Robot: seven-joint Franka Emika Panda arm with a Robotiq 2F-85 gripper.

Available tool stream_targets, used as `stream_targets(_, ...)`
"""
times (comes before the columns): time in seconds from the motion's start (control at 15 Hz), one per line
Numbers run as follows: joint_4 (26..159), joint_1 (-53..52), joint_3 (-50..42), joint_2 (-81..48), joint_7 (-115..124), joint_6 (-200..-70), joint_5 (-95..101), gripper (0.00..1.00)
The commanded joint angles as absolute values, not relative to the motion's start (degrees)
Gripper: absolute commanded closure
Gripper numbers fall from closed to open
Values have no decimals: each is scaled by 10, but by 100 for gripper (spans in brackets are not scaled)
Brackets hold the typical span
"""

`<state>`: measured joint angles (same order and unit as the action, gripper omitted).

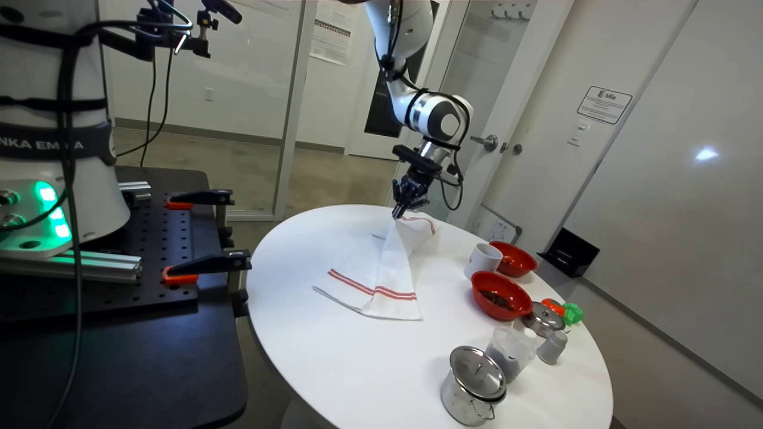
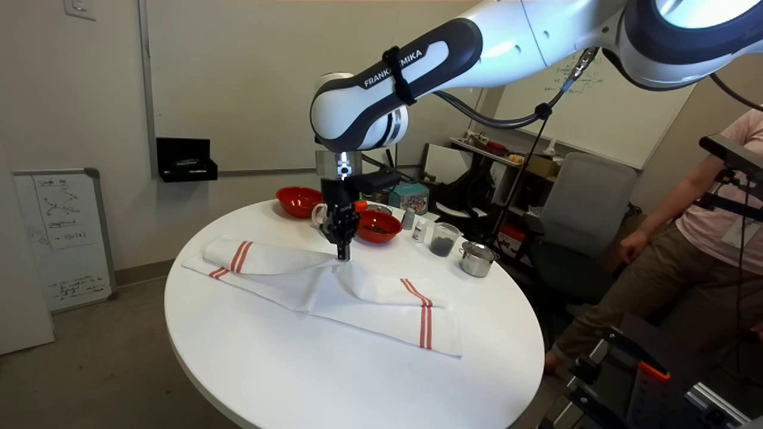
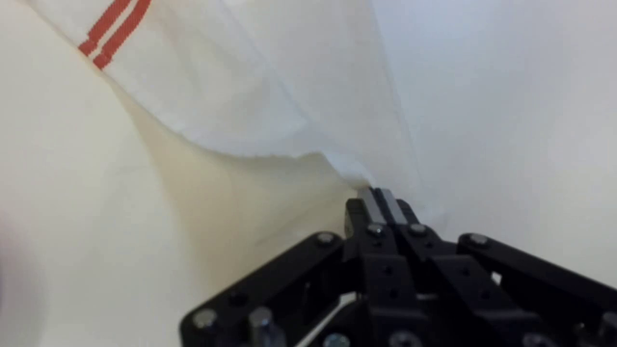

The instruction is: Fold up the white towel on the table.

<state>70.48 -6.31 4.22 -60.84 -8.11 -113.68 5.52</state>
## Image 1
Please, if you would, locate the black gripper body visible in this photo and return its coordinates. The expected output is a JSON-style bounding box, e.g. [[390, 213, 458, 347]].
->
[[394, 140, 447, 198]]

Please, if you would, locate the white towel with red stripes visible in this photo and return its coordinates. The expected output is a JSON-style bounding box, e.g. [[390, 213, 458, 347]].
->
[[311, 208, 438, 323]]

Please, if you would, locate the silver door lever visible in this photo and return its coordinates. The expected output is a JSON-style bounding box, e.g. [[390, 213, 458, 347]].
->
[[466, 132, 501, 154]]

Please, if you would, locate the small leaning whiteboard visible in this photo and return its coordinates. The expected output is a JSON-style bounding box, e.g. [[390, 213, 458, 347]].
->
[[474, 203, 524, 245]]

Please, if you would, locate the white mug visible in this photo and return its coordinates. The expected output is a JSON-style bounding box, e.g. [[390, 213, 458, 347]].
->
[[462, 241, 505, 280]]

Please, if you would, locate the empty red bowl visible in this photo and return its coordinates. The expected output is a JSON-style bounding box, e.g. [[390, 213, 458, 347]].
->
[[488, 238, 540, 279]]

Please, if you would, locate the red bowl with dark beans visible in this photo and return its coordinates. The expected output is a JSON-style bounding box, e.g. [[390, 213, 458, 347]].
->
[[470, 269, 534, 323]]

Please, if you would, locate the white framed glass door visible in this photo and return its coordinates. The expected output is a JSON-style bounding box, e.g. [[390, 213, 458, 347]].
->
[[443, 0, 578, 234]]

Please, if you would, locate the translucent cup with dark contents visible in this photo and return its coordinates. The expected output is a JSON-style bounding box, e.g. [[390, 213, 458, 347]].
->
[[484, 320, 540, 383]]

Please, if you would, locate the small green object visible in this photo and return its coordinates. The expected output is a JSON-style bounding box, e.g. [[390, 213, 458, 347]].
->
[[561, 301, 587, 327]]

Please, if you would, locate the steel pot with lid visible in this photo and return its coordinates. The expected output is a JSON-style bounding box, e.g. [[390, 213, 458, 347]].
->
[[438, 342, 509, 426]]

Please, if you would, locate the grey shaker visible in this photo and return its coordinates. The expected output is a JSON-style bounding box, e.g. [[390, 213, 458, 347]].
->
[[534, 327, 573, 367]]

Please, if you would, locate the black equipment cart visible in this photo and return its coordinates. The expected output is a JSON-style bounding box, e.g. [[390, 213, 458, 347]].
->
[[0, 165, 251, 429]]

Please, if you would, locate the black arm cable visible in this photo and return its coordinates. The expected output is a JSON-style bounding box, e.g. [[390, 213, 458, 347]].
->
[[438, 151, 466, 215]]

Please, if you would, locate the white paper wall sign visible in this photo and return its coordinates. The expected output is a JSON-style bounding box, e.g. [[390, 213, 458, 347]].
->
[[574, 83, 636, 127]]

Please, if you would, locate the black clamp orange handle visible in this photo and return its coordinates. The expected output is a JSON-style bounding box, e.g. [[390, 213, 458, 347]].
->
[[164, 188, 238, 251], [159, 248, 255, 320]]

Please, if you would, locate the large wall whiteboard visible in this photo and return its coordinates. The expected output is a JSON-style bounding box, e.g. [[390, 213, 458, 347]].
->
[[556, 0, 763, 400]]

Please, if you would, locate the thin black camera cable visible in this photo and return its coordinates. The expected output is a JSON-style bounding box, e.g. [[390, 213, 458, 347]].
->
[[137, 42, 179, 161]]

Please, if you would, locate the black camera on mount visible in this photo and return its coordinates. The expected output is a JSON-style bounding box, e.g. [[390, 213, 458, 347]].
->
[[134, 0, 246, 60]]

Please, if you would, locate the aluminium rail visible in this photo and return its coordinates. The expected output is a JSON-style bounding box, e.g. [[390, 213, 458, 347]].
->
[[0, 248, 145, 286]]

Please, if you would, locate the long black base cable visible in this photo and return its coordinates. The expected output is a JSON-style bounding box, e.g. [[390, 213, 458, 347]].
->
[[42, 20, 109, 429]]

